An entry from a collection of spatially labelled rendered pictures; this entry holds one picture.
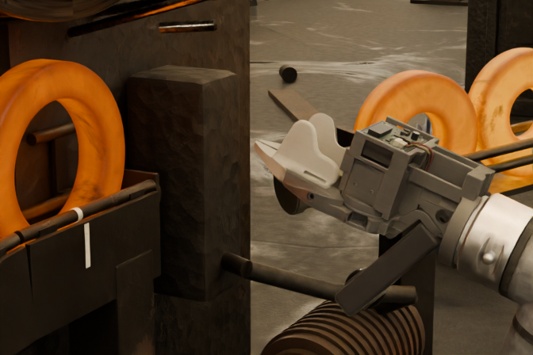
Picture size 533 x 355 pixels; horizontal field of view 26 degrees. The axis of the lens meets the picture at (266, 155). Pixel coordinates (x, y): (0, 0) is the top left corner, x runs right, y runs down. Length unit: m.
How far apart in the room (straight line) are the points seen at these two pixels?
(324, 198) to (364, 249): 2.24
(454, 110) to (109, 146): 0.45
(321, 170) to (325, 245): 2.25
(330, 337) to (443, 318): 1.54
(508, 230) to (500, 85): 0.46
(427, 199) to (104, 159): 0.30
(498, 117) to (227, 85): 0.36
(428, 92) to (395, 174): 0.37
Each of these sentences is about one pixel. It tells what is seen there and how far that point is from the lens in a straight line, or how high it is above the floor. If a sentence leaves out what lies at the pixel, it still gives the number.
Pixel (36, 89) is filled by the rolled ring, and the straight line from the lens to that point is 0.98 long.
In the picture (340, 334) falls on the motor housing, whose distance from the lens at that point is 1.23.
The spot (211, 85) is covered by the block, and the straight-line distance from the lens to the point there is 1.17.
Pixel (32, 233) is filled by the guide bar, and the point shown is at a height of 0.71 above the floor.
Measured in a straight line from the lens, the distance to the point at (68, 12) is 0.98.
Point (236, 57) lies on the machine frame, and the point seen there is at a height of 0.78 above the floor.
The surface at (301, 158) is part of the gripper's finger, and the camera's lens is 1.01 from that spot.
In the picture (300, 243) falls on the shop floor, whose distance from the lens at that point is 3.26.
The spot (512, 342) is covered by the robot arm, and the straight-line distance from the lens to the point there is 0.97.
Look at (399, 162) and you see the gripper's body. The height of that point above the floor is 0.77.
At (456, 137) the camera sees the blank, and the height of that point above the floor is 0.70.
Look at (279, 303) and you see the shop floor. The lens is 2.81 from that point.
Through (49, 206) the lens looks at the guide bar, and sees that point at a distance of 1.09.
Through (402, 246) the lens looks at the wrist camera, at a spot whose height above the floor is 0.69.
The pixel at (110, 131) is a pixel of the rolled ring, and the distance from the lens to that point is 1.07.
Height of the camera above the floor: 0.99
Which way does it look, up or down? 13 degrees down
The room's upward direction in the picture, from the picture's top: straight up
